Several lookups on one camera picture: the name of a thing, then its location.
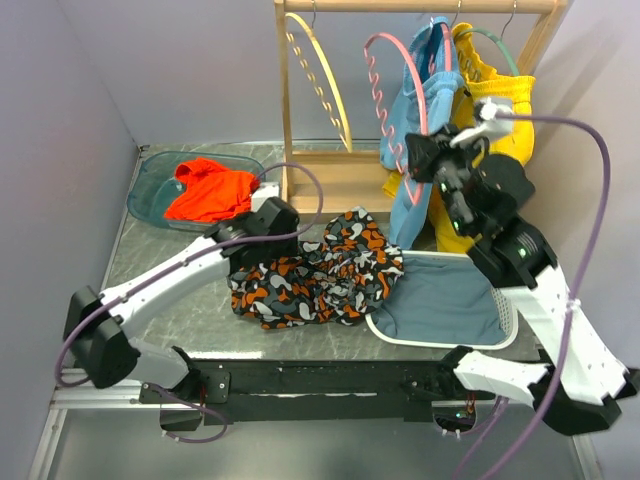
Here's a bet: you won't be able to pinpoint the aluminium extrusion rail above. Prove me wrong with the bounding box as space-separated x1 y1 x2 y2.
49 380 187 410

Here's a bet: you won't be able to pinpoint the wooden clothes rack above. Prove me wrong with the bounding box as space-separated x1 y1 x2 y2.
274 1 569 219

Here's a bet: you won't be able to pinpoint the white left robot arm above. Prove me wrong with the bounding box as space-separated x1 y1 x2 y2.
63 197 299 402

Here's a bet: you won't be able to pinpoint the green hanger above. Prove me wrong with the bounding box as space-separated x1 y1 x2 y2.
454 28 520 76

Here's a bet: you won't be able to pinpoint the pink hanger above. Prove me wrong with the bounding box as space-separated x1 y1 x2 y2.
363 32 428 207
438 23 452 72

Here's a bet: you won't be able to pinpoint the orange shorts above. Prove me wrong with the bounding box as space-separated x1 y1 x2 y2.
164 157 261 223

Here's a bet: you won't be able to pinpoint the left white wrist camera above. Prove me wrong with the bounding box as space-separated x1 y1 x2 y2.
251 182 281 212

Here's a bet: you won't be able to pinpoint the light blue shorts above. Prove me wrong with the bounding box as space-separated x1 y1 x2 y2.
389 16 463 249

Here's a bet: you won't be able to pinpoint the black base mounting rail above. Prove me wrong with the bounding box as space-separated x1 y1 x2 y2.
139 360 493 433

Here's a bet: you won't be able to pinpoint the grey-blue cloth in basket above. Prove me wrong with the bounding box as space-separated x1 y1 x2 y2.
370 254 506 346

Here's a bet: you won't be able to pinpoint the teal plastic bin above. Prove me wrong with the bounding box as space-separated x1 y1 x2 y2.
127 151 264 232

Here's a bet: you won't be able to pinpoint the yellow hanger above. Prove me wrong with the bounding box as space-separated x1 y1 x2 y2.
284 12 353 153

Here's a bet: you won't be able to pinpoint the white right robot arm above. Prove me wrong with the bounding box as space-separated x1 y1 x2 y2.
405 125 639 436

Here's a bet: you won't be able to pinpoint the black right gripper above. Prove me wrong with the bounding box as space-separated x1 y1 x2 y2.
405 123 485 237

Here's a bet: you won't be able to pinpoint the pink hanger under blue shorts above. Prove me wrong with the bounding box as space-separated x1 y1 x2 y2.
438 23 452 72

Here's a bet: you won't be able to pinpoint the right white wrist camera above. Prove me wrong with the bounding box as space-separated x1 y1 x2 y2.
449 97 514 148

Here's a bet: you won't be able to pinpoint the yellow shorts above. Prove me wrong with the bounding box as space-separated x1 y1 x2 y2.
380 23 535 253

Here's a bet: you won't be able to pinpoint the white laundry basket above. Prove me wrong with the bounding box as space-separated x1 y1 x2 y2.
363 251 519 350

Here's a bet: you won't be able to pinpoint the camouflage patterned shorts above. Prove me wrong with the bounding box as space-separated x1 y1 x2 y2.
228 207 404 330

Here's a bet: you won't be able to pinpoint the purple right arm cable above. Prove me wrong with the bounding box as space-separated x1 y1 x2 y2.
449 113 612 480

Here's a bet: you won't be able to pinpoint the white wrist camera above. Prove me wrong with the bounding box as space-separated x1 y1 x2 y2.
251 182 281 212
449 97 514 148

